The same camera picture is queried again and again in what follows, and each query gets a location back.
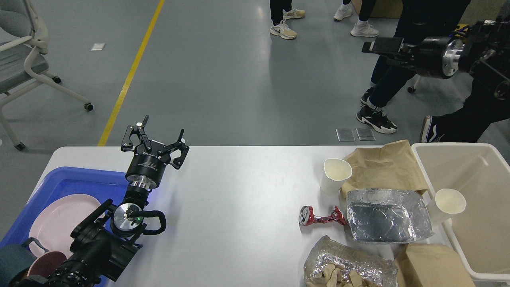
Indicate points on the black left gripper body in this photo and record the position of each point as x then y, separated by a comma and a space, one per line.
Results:
148, 164

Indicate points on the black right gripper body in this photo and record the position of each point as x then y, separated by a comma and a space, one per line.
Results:
436, 57

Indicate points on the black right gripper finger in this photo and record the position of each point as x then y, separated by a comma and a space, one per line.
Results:
383, 45

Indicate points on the pink plate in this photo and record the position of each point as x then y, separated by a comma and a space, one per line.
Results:
53, 226

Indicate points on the brown paper bag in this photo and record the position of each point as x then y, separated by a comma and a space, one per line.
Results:
427, 265
393, 166

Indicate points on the pink mug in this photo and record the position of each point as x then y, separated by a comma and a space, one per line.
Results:
46, 264

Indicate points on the dark teal mug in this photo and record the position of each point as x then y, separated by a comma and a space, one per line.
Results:
15, 259

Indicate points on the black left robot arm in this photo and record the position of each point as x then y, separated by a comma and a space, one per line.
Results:
105, 241

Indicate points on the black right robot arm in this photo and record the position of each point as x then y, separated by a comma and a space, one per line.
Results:
482, 52

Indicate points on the person in white sneakers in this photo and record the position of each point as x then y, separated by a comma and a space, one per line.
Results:
362, 28

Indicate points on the cardboard box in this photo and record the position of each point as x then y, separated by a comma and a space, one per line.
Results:
387, 9

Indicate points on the person in black sneakers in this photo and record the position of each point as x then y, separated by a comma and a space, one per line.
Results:
419, 19

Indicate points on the blue plastic tray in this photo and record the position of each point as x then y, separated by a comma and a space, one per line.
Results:
62, 182

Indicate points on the grey chair right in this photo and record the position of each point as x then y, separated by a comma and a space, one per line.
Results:
413, 88

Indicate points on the person in black canvas shoes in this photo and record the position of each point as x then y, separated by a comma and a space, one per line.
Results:
468, 123

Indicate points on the right metal floor plate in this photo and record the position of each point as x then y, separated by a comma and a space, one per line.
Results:
366, 134

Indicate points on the metal floor plate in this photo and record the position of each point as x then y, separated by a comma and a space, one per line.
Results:
345, 135
366, 134

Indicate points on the left metal floor plate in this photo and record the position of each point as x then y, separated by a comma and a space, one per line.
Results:
345, 135

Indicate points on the white paper cup on table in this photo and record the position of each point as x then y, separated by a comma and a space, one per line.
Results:
336, 173

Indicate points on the white paper cup in bin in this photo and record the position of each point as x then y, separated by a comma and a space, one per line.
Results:
444, 205

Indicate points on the crushed red soda can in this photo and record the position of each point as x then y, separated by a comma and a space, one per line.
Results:
307, 217

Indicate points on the grey office chair left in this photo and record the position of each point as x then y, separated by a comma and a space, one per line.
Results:
23, 66

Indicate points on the crumpled silver foil bag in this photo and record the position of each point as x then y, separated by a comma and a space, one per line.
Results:
387, 216

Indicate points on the white plastic bin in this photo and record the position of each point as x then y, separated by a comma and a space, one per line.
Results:
480, 234

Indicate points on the brown crumpled paper in foil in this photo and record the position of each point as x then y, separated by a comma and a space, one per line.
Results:
336, 276

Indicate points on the crumpled aluminium foil front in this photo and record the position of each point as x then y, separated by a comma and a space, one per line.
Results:
381, 271

